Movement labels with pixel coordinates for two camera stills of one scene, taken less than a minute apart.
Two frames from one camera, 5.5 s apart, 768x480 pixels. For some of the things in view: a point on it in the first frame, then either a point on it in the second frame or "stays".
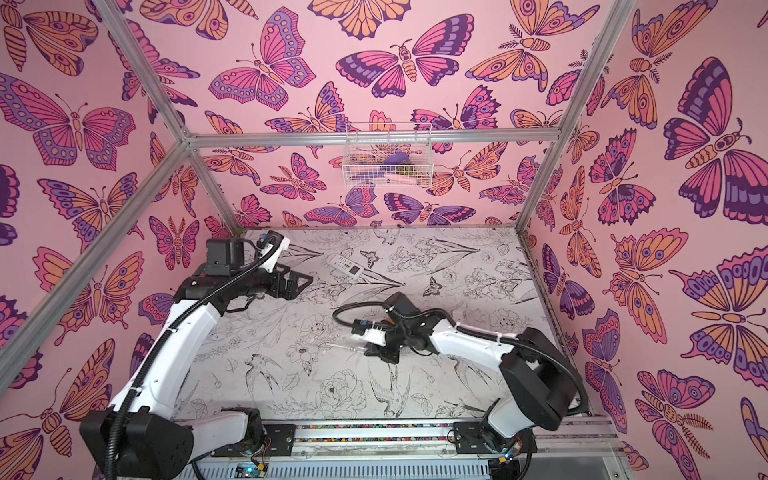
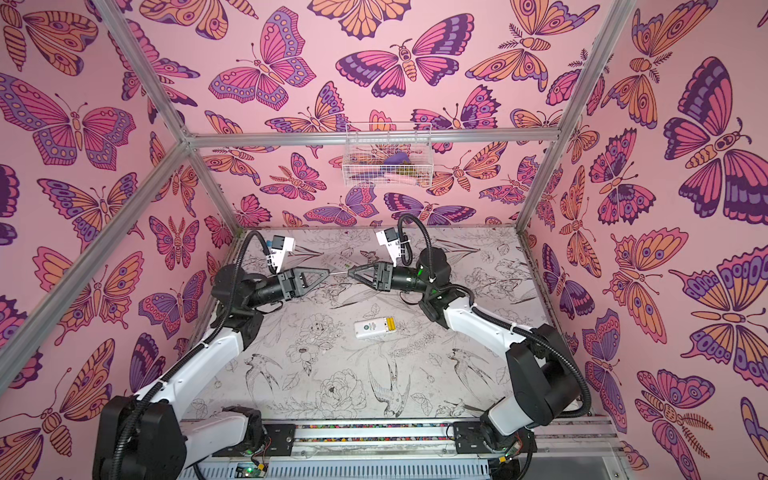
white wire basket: [388, 155] stays
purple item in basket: [397, 159] stays
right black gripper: [387, 341] to [385, 276]
